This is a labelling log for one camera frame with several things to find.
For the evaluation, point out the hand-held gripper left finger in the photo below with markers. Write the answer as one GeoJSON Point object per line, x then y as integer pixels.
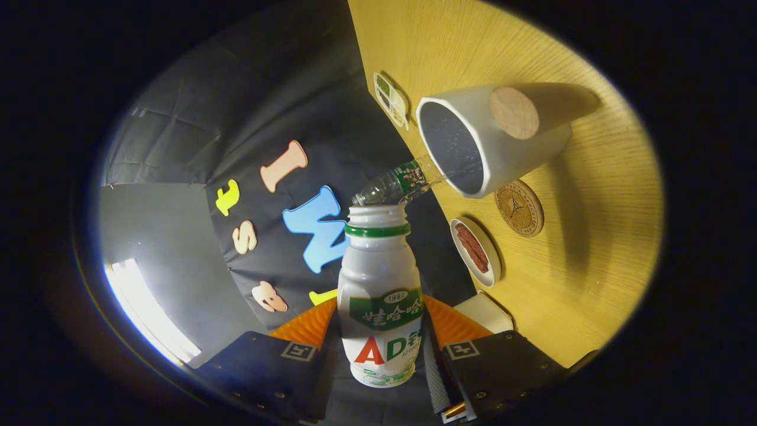
{"type": "Point", "coordinates": [266, 373]}

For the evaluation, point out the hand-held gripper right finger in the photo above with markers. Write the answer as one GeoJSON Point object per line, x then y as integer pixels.
{"type": "Point", "coordinates": [436, 381]}

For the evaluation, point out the white juice bottle green label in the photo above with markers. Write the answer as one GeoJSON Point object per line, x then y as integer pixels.
{"type": "Point", "coordinates": [378, 266]}

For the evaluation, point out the round cork coaster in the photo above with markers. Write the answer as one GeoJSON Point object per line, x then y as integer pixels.
{"type": "Point", "coordinates": [519, 208]}

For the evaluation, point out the clear plastic water bottle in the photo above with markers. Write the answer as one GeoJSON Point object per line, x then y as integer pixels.
{"type": "Point", "coordinates": [390, 183]}

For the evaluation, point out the cream toaster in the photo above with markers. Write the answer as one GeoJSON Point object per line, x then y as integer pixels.
{"type": "Point", "coordinates": [485, 316]}

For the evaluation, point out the round beige plate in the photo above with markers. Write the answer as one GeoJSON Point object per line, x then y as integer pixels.
{"type": "Point", "coordinates": [491, 269]}

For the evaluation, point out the ceiling light panel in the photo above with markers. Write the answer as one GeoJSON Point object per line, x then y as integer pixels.
{"type": "Point", "coordinates": [148, 313]}

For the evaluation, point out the red meat slice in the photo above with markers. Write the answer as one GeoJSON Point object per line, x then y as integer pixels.
{"type": "Point", "coordinates": [468, 251]}
{"type": "Point", "coordinates": [476, 244]}

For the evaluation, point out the wooden table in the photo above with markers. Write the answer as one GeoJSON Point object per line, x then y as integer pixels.
{"type": "Point", "coordinates": [591, 284]}

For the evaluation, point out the yellow beans heap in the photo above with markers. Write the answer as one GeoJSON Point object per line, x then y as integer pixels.
{"type": "Point", "coordinates": [398, 117]}

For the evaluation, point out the dark red beans heap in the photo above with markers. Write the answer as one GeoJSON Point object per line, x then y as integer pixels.
{"type": "Point", "coordinates": [387, 100]}

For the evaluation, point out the white divided tray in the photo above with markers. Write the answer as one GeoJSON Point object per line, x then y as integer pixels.
{"type": "Point", "coordinates": [401, 97]}

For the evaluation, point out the green beans heap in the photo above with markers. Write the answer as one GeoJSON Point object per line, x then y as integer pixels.
{"type": "Point", "coordinates": [383, 85]}

